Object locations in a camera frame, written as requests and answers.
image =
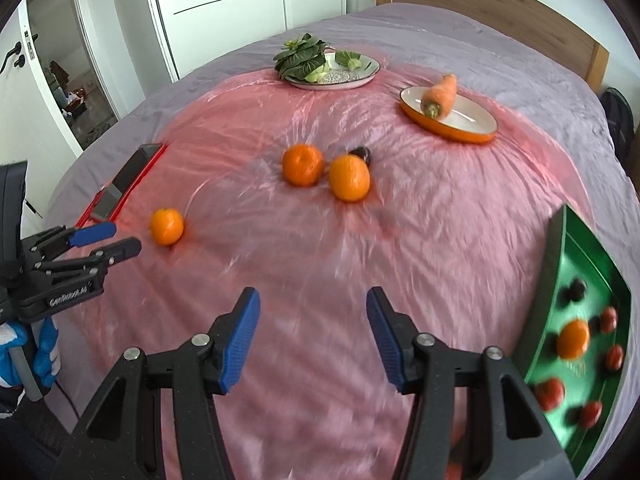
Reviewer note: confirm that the carrot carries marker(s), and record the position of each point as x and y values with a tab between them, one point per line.
440	96

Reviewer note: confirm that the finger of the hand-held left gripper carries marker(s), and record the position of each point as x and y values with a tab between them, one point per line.
122	250
95	232

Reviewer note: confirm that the orange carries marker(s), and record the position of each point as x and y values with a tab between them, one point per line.
303	165
573	339
349	178
167	226

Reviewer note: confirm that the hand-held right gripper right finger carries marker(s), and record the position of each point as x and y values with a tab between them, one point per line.
387	335

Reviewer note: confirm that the red plastic sheet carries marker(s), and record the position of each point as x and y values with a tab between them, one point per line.
310	260

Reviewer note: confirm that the leafy green vegetable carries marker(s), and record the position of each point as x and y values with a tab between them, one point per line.
300	57

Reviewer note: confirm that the patterned round plate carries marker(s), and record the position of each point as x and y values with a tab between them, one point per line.
360	77

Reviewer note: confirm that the white door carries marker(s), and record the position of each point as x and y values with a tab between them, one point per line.
25	110

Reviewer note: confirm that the person's left hand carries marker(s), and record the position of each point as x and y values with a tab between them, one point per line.
47	350

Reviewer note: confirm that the dark purple plum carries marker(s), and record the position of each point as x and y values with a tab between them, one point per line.
361	153
577	290

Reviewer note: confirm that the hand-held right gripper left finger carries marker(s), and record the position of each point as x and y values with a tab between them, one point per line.
240	340

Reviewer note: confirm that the orange oval dish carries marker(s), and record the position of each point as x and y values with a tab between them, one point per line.
470	120

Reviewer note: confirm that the red tomato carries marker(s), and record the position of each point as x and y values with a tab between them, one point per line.
590	413
550	393
608	319
614	357

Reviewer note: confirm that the wooden headboard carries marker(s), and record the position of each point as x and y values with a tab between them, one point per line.
490	0

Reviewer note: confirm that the green tray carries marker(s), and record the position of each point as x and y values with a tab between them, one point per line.
580	375

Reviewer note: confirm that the small bok choy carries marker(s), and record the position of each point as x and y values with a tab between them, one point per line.
350	60

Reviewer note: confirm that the phone in red case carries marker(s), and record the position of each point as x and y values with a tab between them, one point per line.
130	180

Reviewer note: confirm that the white wardrobe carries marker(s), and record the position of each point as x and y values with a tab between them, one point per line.
240	10

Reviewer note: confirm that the black backpack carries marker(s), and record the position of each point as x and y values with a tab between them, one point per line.
617	120

